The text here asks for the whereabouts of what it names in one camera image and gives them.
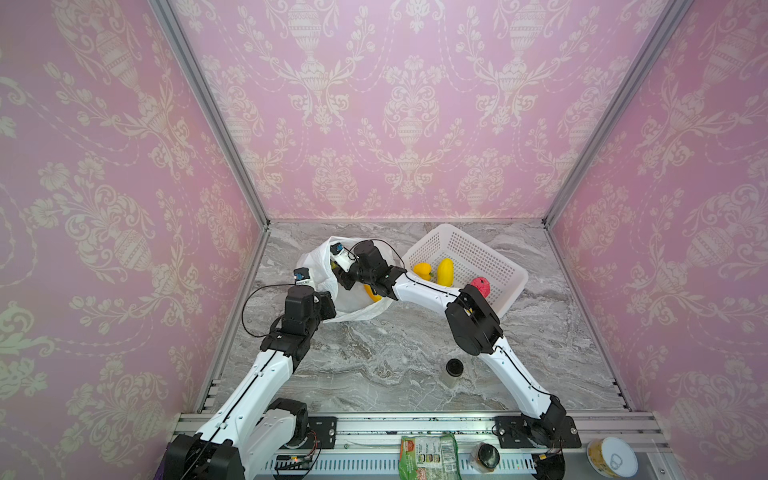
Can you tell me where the aluminium frame rail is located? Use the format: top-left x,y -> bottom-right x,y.
311,410 -> 671,453

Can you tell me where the white plastic bag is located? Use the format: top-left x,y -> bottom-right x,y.
296,236 -> 395,323

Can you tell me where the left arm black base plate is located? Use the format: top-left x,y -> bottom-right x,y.
293,416 -> 338,450

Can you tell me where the black round lid object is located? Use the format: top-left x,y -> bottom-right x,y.
470,442 -> 501,474

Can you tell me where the small black-lidded jar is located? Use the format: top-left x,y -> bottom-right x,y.
441,358 -> 464,389

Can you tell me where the yellow bell pepper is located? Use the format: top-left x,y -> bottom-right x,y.
412,262 -> 433,281

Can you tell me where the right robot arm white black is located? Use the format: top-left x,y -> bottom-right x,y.
329,240 -> 571,448

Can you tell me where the yellow starfruit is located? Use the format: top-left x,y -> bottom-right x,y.
436,258 -> 455,287

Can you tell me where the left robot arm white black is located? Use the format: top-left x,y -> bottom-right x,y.
162,285 -> 336,479

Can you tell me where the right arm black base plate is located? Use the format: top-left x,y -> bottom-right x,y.
491,415 -> 582,450

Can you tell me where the green snack package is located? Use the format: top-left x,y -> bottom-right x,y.
398,434 -> 461,480

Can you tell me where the tin can white lid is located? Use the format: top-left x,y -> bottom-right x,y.
587,437 -> 639,479

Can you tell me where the white perforated plastic basket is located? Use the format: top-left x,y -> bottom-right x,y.
403,224 -> 529,318

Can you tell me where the pink red fruit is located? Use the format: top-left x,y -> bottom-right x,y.
470,277 -> 491,298

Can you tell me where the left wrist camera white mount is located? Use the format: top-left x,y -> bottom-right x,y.
293,267 -> 314,288

